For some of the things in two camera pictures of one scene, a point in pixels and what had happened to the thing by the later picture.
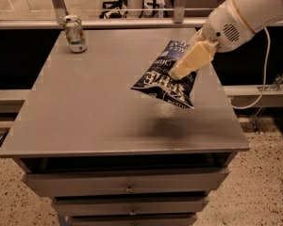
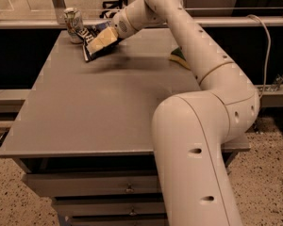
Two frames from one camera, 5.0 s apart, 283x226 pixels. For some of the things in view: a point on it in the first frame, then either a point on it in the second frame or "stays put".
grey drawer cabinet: (109, 155) stays put
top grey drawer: (129, 184) stays put
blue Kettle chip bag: (158, 78) to (86, 34)
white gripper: (226, 28) to (121, 24)
